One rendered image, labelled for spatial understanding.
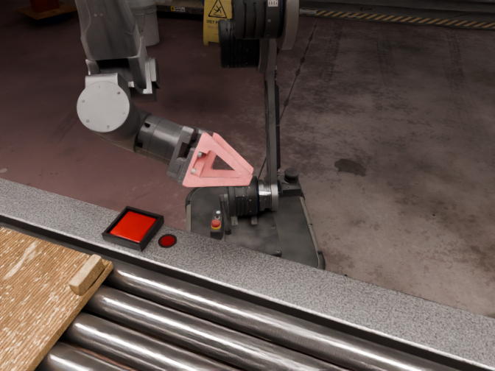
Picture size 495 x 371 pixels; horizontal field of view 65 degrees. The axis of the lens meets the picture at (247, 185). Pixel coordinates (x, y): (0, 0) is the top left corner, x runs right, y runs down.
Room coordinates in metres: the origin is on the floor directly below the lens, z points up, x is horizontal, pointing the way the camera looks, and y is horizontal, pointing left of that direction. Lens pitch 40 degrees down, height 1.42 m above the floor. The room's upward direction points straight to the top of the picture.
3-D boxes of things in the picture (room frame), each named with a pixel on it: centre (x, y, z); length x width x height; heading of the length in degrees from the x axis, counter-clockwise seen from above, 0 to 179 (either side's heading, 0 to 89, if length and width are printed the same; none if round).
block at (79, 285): (0.36, 0.23, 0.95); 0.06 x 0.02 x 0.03; 160
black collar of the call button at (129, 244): (0.48, 0.20, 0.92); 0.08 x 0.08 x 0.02; 70
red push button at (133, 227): (0.48, 0.20, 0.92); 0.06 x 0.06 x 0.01; 70
